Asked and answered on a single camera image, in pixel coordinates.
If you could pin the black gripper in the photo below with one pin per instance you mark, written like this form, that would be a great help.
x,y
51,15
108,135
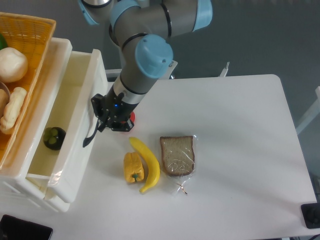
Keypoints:
x,y
110,110

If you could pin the white drawer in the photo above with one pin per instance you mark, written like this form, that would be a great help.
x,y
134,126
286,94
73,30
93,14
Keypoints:
x,y
59,173

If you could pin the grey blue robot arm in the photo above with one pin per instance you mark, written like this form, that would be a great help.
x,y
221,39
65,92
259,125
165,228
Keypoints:
x,y
141,34

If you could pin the white drawer cabinet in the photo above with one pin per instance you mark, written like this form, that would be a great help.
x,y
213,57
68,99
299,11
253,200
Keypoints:
x,y
18,188

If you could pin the red bell pepper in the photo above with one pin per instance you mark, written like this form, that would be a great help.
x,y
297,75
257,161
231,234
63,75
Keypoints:
x,y
132,117

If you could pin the dark purple mangosteen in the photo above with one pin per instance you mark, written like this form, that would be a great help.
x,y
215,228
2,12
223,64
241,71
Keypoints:
x,y
53,138

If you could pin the yellow bell pepper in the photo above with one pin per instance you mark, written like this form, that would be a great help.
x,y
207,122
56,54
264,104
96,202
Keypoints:
x,y
133,168

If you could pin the yellow banana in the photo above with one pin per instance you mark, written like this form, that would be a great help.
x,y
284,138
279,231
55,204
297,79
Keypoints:
x,y
151,161

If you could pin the wrapped bread slice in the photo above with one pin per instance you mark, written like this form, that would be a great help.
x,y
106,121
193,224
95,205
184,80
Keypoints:
x,y
178,161

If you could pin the long white bread roll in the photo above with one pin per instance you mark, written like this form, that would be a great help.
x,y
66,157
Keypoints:
x,y
12,110

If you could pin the brown bread in basket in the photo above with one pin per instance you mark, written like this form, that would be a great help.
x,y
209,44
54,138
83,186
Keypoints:
x,y
4,99

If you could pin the round white bun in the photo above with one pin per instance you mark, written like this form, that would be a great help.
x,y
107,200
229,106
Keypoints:
x,y
13,65

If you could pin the orange wicker basket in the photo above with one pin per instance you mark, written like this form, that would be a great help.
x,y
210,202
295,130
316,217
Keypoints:
x,y
31,36

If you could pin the green vegetable in basket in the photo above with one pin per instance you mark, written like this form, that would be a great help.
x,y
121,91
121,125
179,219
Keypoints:
x,y
3,42

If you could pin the black tablet device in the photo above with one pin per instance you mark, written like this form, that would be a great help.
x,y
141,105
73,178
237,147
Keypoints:
x,y
13,228

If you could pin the black device at right edge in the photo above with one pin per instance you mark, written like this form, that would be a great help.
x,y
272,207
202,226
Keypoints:
x,y
311,215

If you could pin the white frame at right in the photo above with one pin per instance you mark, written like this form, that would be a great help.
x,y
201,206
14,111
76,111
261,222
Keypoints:
x,y
312,112

